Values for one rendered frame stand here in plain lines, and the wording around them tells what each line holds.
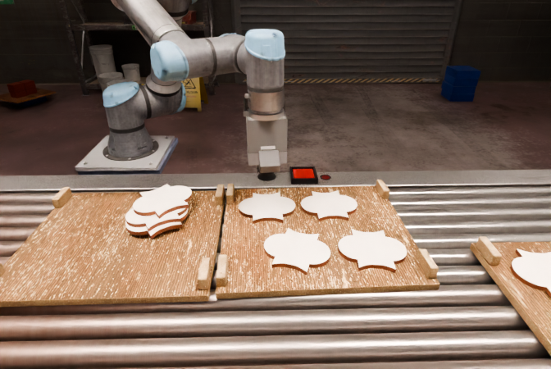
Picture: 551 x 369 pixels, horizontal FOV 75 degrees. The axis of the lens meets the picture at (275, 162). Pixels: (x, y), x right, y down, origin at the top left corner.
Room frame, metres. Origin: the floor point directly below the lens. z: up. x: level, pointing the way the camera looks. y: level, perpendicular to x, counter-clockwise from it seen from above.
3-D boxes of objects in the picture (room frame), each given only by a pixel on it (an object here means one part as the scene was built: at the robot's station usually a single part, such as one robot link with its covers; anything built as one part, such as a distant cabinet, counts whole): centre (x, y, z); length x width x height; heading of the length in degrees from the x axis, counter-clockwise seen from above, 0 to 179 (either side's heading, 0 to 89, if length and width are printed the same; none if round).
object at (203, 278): (0.49, 0.13, 0.95); 0.06 x 0.02 x 0.03; 2
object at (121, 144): (1.16, 0.52, 0.93); 0.15 x 0.15 x 0.10
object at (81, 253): (0.62, 0.33, 0.93); 0.41 x 0.35 x 0.02; 92
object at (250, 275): (0.64, -0.09, 0.93); 0.41 x 0.35 x 0.02; 93
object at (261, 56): (0.72, 0.02, 1.29); 0.09 x 0.08 x 0.11; 36
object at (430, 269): (0.52, -0.29, 0.95); 0.06 x 0.02 x 0.03; 3
